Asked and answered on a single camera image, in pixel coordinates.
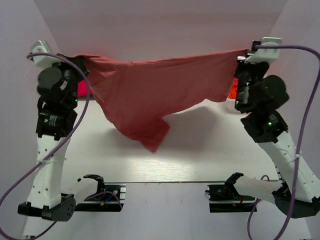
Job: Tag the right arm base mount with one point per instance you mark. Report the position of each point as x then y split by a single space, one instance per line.
223 197

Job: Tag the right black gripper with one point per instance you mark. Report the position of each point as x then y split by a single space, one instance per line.
240 65

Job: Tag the folded magenta t-shirt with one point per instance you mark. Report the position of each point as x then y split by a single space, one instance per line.
83 89

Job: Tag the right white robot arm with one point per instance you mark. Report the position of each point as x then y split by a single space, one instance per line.
260 96

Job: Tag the orange crumpled t-shirt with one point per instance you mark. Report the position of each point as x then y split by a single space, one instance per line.
233 91

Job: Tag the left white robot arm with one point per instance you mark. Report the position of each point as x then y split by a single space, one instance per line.
58 90

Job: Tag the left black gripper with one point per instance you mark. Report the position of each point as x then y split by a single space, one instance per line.
78 60

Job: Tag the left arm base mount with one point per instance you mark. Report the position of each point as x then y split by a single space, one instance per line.
108 197

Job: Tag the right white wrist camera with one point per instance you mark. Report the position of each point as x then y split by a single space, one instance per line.
256 55

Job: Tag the salmon pink t-shirt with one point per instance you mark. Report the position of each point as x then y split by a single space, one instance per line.
135 96

